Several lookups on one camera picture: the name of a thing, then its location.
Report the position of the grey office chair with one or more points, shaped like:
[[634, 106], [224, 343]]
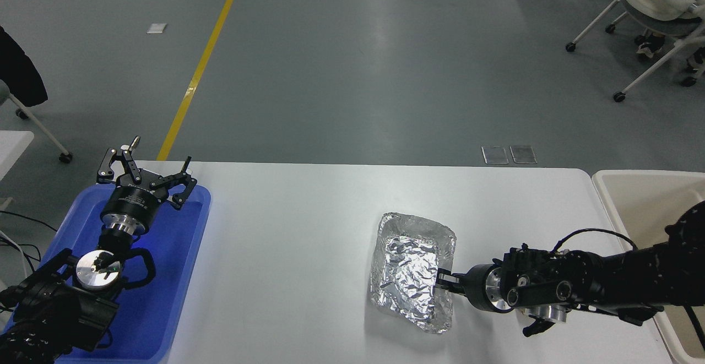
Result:
[[41, 130]]

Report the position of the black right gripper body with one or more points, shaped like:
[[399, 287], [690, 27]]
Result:
[[476, 287]]

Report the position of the blue plastic tray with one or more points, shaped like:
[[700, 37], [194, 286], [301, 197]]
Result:
[[176, 254]]

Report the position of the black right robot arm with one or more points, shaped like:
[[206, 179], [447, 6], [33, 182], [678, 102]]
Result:
[[617, 276]]

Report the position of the foil tray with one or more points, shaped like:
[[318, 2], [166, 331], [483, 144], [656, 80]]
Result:
[[407, 265]]

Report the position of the white side table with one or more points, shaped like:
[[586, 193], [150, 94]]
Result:
[[11, 146]]

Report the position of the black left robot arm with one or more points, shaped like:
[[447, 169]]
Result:
[[49, 309]]

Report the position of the large pale bin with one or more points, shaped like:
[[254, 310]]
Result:
[[650, 199]]

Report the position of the metal floor plate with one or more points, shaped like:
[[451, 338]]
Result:
[[523, 154], [495, 155]]

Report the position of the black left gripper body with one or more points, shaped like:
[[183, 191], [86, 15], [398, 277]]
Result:
[[132, 204]]

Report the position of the person's shoe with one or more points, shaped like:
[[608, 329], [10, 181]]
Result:
[[651, 45]]

